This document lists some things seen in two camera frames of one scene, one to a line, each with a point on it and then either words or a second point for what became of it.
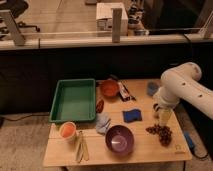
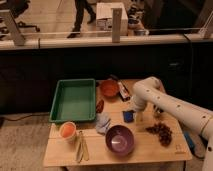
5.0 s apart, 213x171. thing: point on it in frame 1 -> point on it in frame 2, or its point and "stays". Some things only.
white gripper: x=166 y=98 -> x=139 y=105
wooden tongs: x=82 y=149 stays
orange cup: x=67 y=130 stays
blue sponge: x=132 y=115 stays
